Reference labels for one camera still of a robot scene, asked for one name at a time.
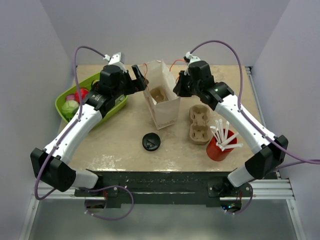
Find brown pulp cup carrier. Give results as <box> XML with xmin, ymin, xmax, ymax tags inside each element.
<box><xmin>189</xmin><ymin>104</ymin><xmax>212</xmax><ymax>145</ymax></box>

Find green cabbage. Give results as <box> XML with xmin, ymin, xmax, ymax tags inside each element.
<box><xmin>61</xmin><ymin>100</ymin><xmax>79</xmax><ymax>120</ymax></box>

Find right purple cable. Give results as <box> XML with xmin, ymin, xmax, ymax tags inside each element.
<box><xmin>189</xmin><ymin>40</ymin><xmax>320</xmax><ymax>216</ymax></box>

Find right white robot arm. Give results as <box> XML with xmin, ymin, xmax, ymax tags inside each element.
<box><xmin>173</xmin><ymin>60</ymin><xmax>289</xmax><ymax>197</ymax></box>

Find purple cable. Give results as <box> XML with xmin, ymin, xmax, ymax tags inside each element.
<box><xmin>34</xmin><ymin>45</ymin><xmax>135</xmax><ymax>221</ymax></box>
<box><xmin>189</xmin><ymin>40</ymin><xmax>320</xmax><ymax>216</ymax></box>

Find red apple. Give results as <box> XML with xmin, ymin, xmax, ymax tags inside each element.
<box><xmin>74</xmin><ymin>87</ymin><xmax>89</xmax><ymax>103</ymax></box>

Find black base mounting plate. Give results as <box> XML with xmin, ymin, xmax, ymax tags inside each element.
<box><xmin>75</xmin><ymin>171</ymin><xmax>251</xmax><ymax>208</ymax></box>

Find red cup holder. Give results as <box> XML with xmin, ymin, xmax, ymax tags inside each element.
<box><xmin>206</xmin><ymin>128</ymin><xmax>234</xmax><ymax>162</ymax></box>

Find green plastic bin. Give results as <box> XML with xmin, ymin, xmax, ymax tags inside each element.
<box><xmin>55</xmin><ymin>72</ymin><xmax>128</xmax><ymax>127</ymax></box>

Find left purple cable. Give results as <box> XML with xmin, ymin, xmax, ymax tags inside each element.
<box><xmin>34</xmin><ymin>45</ymin><xmax>135</xmax><ymax>221</ymax></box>

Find white wrapped straw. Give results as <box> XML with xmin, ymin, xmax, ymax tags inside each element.
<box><xmin>210</xmin><ymin>119</ymin><xmax>243</xmax><ymax>152</ymax></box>

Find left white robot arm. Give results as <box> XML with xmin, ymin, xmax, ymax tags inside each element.
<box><xmin>30</xmin><ymin>64</ymin><xmax>147</xmax><ymax>196</ymax></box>

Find red onion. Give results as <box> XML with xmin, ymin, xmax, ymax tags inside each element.
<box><xmin>65</xmin><ymin>94</ymin><xmax>75</xmax><ymax>101</ymax></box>

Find single brown pulp carrier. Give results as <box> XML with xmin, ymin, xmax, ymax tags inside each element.
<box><xmin>150</xmin><ymin>86</ymin><xmax>169</xmax><ymax>105</ymax></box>

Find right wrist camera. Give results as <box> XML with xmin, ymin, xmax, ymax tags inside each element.
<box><xmin>183</xmin><ymin>51</ymin><xmax>201</xmax><ymax>67</ymax></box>

